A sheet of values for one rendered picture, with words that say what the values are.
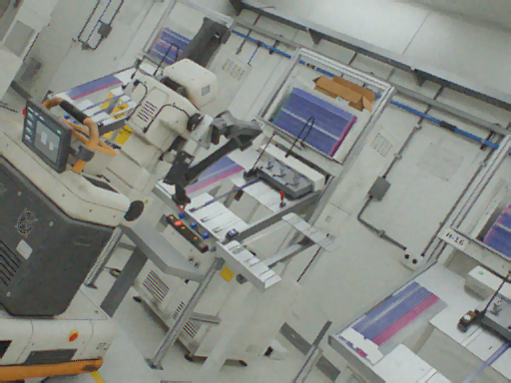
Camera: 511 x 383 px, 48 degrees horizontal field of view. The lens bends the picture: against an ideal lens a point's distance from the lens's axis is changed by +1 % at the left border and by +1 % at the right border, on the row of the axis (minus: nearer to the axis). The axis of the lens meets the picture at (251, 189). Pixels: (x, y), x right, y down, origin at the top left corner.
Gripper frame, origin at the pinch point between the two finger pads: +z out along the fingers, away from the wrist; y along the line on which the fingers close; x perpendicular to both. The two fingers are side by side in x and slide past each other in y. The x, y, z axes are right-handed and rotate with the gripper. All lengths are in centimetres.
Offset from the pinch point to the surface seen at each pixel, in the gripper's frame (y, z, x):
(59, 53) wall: 566, 139, -138
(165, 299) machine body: 4, 63, 15
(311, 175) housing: -23, -5, -72
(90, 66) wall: 481, 131, -147
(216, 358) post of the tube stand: -64, 39, 24
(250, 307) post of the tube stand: -64, 17, 4
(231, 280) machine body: -28.2, 37.0, -10.5
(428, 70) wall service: 30, 0, -244
